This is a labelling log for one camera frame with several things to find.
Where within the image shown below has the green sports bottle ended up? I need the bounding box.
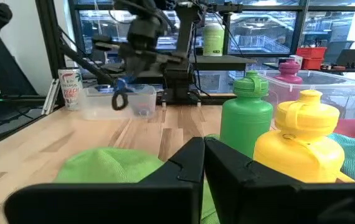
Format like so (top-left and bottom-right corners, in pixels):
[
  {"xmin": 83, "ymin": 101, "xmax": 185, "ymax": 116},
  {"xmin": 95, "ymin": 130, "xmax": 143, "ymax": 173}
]
[{"xmin": 219, "ymin": 70, "xmax": 274, "ymax": 159}]

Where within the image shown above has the yellow sports bottle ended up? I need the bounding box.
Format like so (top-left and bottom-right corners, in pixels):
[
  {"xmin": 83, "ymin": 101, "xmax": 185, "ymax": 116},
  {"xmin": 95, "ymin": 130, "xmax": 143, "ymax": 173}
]
[{"xmin": 253, "ymin": 89, "xmax": 355, "ymax": 184}]

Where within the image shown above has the black coil wristband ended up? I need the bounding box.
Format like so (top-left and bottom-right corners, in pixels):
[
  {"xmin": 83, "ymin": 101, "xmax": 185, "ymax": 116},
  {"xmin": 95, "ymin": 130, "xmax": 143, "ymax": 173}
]
[{"xmin": 111, "ymin": 91, "xmax": 130, "ymax": 111}]

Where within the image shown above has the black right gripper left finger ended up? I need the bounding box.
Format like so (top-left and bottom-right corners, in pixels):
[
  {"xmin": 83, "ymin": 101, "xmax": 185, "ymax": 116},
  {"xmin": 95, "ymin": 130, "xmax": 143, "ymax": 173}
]
[{"xmin": 4, "ymin": 136, "xmax": 205, "ymax": 224}]

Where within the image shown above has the green cylindrical canister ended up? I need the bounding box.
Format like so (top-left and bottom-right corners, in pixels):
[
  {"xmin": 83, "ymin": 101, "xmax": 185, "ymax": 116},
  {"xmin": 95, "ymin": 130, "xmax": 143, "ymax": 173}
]
[{"xmin": 202, "ymin": 23, "xmax": 225, "ymax": 57}]

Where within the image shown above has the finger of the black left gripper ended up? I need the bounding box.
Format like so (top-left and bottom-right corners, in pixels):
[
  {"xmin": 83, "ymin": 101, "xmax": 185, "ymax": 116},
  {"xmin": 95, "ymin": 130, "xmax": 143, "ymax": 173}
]
[
  {"xmin": 124, "ymin": 70, "xmax": 140, "ymax": 91},
  {"xmin": 116, "ymin": 68, "xmax": 128, "ymax": 90}
]

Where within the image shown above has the silver frame bracket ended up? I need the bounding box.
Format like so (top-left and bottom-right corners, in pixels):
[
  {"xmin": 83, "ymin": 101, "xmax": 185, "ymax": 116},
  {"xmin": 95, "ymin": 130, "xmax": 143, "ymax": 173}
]
[{"xmin": 41, "ymin": 78, "xmax": 60, "ymax": 116}]

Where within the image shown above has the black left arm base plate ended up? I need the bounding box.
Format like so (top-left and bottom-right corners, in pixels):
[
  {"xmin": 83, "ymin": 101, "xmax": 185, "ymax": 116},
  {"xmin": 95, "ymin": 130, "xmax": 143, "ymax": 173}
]
[{"xmin": 160, "ymin": 88, "xmax": 203, "ymax": 106}]

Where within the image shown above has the large clear plastic bin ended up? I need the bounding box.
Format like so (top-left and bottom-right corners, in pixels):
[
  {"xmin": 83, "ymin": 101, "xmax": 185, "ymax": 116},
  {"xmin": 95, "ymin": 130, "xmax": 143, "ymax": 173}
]
[{"xmin": 257, "ymin": 68, "xmax": 355, "ymax": 121}]

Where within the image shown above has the red plastic crate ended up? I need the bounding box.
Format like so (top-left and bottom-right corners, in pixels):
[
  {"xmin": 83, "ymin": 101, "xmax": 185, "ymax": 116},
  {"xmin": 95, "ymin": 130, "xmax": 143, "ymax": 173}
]
[
  {"xmin": 300, "ymin": 57, "xmax": 325, "ymax": 71},
  {"xmin": 295, "ymin": 46, "xmax": 328, "ymax": 59}
]

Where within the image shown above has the large glass window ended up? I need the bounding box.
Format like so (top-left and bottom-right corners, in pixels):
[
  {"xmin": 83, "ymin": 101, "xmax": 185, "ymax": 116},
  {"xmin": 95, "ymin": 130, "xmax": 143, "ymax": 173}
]
[{"xmin": 68, "ymin": 0, "xmax": 355, "ymax": 94}]

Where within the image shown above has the black metal rig frame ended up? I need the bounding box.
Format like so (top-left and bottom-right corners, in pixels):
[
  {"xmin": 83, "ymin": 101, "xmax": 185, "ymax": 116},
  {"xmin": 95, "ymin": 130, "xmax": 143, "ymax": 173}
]
[{"xmin": 34, "ymin": 0, "xmax": 119, "ymax": 88}]

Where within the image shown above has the white beverage can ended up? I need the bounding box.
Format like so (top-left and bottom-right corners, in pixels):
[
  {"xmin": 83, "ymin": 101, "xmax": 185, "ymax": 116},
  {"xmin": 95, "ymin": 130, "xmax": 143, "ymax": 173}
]
[{"xmin": 57, "ymin": 67, "xmax": 84, "ymax": 111}]

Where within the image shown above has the small clear plastic container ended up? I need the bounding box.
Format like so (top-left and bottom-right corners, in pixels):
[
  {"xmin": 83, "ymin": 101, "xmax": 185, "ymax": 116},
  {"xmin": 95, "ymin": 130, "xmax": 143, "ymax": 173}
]
[{"xmin": 79, "ymin": 83, "xmax": 158, "ymax": 121}]

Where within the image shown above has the purple sports bottle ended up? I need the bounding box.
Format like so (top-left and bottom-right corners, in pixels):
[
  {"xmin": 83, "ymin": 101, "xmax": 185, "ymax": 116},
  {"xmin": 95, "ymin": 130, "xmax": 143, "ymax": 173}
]
[{"xmin": 270, "ymin": 60, "xmax": 305, "ymax": 103}]

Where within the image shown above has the small white box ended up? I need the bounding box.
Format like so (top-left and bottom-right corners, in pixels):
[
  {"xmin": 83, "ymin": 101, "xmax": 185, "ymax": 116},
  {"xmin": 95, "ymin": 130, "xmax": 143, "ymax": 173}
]
[{"xmin": 289, "ymin": 54, "xmax": 303, "ymax": 70}]

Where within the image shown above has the green cloth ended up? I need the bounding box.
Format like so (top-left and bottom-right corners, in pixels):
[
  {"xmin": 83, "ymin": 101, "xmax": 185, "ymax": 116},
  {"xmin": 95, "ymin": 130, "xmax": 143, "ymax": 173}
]
[{"xmin": 54, "ymin": 133, "xmax": 220, "ymax": 224}]

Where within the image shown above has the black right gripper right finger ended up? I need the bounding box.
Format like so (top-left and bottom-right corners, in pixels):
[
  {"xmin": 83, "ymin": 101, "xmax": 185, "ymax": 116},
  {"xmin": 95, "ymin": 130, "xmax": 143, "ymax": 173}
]
[{"xmin": 204, "ymin": 138, "xmax": 355, "ymax": 224}]

